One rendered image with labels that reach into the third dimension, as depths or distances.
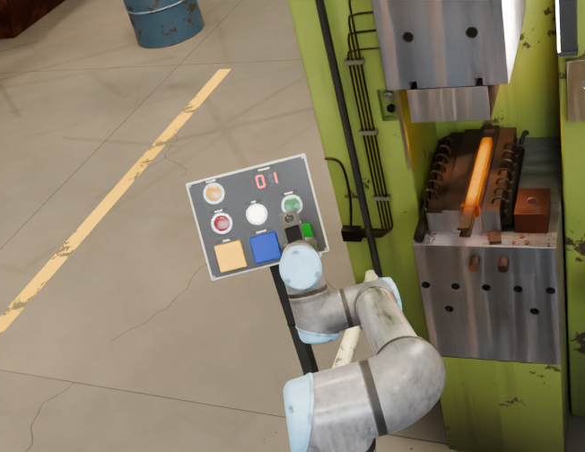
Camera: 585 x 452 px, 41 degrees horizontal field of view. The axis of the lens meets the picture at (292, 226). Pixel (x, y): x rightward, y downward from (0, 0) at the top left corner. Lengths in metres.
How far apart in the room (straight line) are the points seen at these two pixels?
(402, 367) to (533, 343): 1.24
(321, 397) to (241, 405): 2.01
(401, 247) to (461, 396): 0.52
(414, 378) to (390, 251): 1.35
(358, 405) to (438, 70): 1.02
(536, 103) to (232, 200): 0.98
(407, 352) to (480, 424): 1.52
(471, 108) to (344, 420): 1.04
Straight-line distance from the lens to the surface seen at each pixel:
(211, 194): 2.19
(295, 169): 2.17
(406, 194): 2.38
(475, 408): 2.68
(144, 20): 6.56
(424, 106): 2.03
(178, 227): 4.26
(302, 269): 1.71
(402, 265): 2.56
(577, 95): 2.12
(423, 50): 1.96
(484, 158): 2.37
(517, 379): 2.54
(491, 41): 1.93
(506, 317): 2.36
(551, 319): 2.34
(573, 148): 2.22
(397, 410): 1.19
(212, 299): 3.71
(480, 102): 2.01
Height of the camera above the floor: 2.30
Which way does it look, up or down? 35 degrees down
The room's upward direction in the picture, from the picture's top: 16 degrees counter-clockwise
